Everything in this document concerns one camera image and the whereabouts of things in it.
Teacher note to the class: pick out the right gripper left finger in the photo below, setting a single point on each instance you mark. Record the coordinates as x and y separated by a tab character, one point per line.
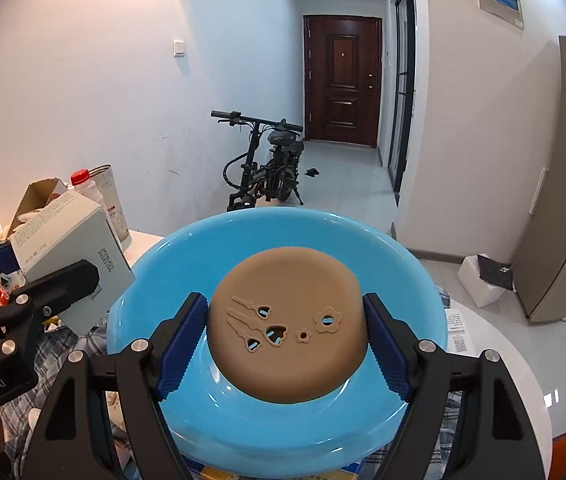
73	436

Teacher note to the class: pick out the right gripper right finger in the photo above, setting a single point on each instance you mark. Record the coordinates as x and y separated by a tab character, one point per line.
493	438

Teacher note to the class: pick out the white square box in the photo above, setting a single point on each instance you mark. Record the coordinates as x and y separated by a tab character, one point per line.
71	228

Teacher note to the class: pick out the round tan silicone lid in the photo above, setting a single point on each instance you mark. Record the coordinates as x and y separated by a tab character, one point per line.
287	325

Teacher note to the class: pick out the blue plaid cloth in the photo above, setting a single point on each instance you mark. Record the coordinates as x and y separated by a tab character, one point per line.
56	344

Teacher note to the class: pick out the open cardboard box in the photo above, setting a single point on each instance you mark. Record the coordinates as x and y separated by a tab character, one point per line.
37	195

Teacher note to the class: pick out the white paper with QR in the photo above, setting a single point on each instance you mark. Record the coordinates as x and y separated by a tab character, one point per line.
459	341

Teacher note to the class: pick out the strawberry milk bottle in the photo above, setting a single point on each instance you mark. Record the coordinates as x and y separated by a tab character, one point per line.
83	184

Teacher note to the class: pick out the blue plastic basin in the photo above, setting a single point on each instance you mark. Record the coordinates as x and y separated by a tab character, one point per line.
217	425

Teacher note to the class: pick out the white floor box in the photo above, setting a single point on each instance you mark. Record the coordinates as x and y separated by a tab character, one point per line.
485	279

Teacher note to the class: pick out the black folding e-bike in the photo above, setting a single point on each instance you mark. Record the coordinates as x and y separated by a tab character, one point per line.
277	179

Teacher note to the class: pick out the dark wooden door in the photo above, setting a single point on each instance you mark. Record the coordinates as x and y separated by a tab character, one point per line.
343	78

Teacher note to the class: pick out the wall light switch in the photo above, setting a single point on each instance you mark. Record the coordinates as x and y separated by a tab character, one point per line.
178	48

